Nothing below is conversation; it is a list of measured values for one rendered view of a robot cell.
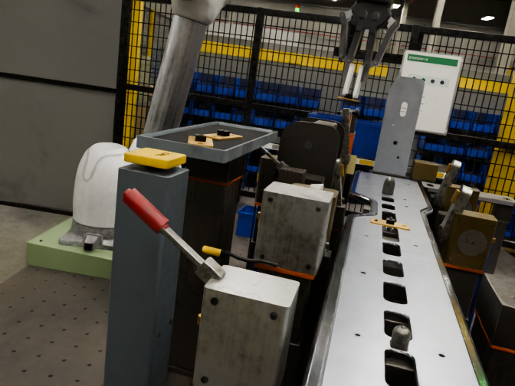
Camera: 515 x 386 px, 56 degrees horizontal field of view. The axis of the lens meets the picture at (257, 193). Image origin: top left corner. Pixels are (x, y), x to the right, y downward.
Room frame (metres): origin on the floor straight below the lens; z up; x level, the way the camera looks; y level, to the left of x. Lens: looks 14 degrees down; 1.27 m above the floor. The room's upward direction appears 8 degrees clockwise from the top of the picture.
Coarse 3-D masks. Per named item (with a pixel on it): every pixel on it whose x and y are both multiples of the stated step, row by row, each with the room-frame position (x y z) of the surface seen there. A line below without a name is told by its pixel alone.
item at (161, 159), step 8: (128, 152) 0.59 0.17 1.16; (136, 152) 0.59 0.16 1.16; (144, 152) 0.60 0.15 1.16; (152, 152) 0.61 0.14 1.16; (160, 152) 0.62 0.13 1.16; (168, 152) 0.63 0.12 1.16; (128, 160) 0.58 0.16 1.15; (136, 160) 0.58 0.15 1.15; (144, 160) 0.58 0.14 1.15; (152, 160) 0.58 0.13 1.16; (160, 160) 0.58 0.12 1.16; (168, 160) 0.58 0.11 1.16; (176, 160) 0.60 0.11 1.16; (184, 160) 0.62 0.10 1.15; (152, 168) 0.60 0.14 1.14; (160, 168) 0.60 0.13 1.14; (168, 168) 0.58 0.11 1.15
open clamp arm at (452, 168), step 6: (456, 162) 1.37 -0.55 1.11; (450, 168) 1.37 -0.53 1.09; (456, 168) 1.36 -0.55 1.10; (450, 174) 1.37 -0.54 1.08; (456, 174) 1.36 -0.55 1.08; (444, 180) 1.38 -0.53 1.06; (450, 180) 1.37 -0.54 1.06; (444, 186) 1.37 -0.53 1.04; (438, 192) 1.38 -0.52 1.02; (444, 192) 1.37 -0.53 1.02; (438, 198) 1.37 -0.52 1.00; (438, 204) 1.37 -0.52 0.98
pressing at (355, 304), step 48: (384, 240) 0.89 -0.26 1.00; (432, 240) 0.95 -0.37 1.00; (336, 288) 0.63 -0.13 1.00; (432, 288) 0.69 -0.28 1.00; (336, 336) 0.50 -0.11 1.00; (384, 336) 0.52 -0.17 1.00; (432, 336) 0.53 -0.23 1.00; (336, 384) 0.41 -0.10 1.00; (384, 384) 0.42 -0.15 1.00; (432, 384) 0.43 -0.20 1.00; (480, 384) 0.45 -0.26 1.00
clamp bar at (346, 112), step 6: (348, 108) 1.52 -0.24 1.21; (342, 114) 1.50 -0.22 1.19; (348, 114) 1.49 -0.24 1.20; (354, 114) 1.50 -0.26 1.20; (348, 120) 1.49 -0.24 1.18; (348, 126) 1.49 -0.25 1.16; (348, 132) 1.49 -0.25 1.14; (348, 138) 1.48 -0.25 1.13; (348, 144) 1.48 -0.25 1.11; (342, 150) 1.49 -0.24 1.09; (348, 150) 1.48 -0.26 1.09
